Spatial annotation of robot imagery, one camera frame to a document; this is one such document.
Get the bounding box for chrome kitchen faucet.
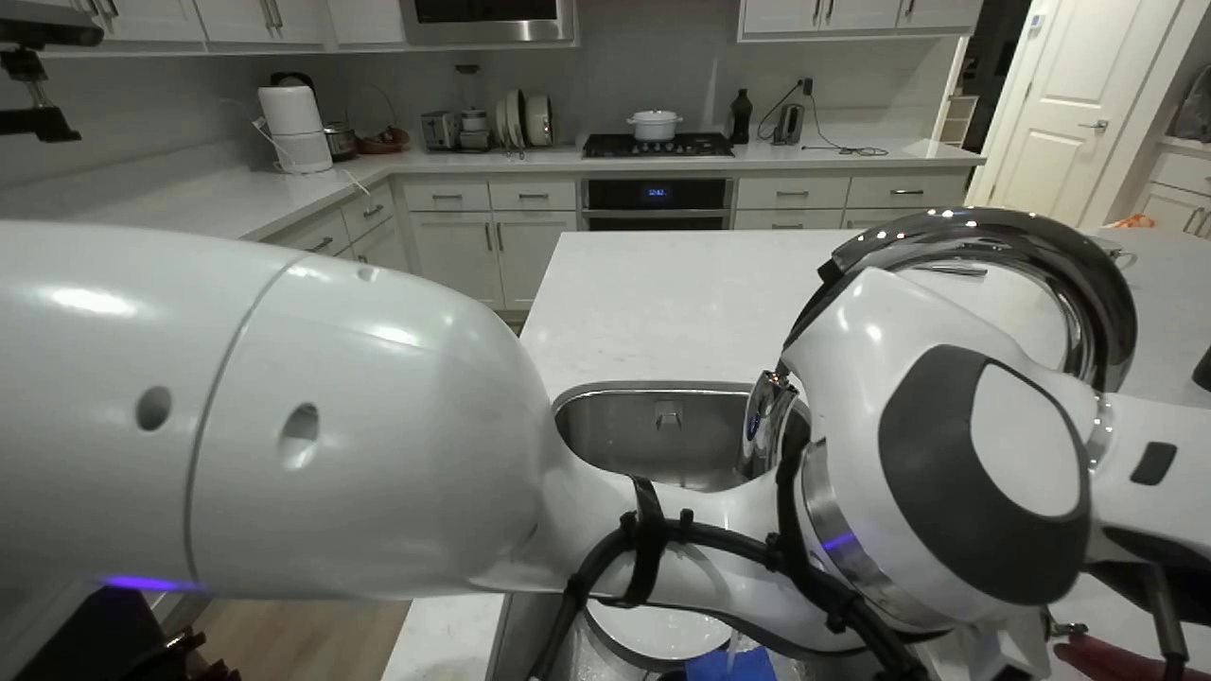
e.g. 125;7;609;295
737;365;800;482

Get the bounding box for stainless steel sink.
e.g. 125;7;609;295
547;376;766;495

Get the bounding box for white lower cabinet door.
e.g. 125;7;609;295
493;213;573;313
400;213;498;313

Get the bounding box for black built-in oven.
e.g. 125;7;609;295
583;175;735;234

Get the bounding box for white cabinet drawer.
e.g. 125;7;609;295
843;167;947;213
398;177;496;216
735;171;850;213
488;175;583;216

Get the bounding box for black gas cooktop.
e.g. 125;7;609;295
579;129;737;161

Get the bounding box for white cooking pot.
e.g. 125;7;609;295
626;105;685;148

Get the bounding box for stacked white plates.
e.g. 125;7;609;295
488;88;559;155

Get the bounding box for small black bottle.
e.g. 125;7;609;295
725;83;755;148

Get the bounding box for glass storage jars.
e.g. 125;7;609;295
420;105;496;155

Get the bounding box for black countertop appliance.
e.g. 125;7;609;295
766;74;816;149

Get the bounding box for steel microwave hood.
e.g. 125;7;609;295
398;0;583;54

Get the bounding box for white upper cabinet unit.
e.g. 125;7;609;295
735;0;986;42

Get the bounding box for white upper cabinet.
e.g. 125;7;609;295
91;0;212;47
193;0;338;54

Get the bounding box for white panel door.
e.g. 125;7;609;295
972;0;1193;234

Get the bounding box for black and red clamp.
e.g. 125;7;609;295
1047;631;1173;681

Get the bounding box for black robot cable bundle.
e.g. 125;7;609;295
527;476;943;681

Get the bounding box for thin black counter cable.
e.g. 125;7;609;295
812;137;898;157

